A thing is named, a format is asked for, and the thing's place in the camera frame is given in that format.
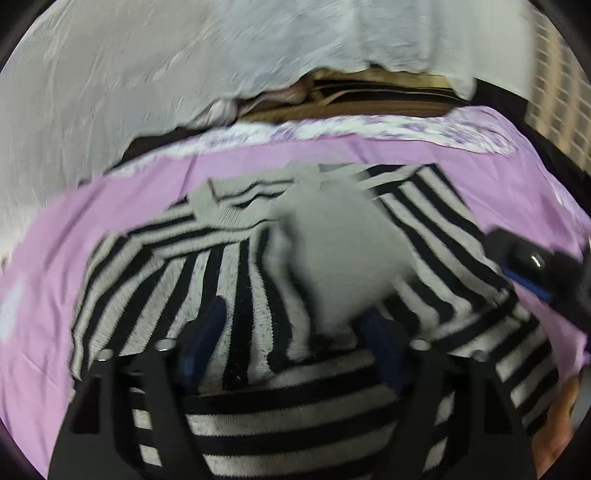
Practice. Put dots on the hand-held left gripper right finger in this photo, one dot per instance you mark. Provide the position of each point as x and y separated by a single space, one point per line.
385 350

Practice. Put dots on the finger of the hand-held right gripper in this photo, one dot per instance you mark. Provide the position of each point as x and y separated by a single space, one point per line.
519 251

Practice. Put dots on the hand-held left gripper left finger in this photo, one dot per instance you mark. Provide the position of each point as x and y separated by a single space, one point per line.
203 341

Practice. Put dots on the black and white striped sweater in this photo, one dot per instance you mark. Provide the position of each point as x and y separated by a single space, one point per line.
258 295

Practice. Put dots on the person's right hand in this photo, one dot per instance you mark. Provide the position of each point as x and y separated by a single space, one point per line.
558 429

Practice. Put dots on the purple blanket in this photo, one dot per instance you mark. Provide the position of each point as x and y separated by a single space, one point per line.
101 217

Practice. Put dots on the window grille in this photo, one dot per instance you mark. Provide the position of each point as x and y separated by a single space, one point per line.
561 78

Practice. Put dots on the dark cloth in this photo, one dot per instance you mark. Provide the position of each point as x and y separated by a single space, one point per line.
147 143

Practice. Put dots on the brown striped cloth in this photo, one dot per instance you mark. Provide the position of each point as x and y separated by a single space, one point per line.
369 104

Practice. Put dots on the white blanket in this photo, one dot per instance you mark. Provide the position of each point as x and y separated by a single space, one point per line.
138 64

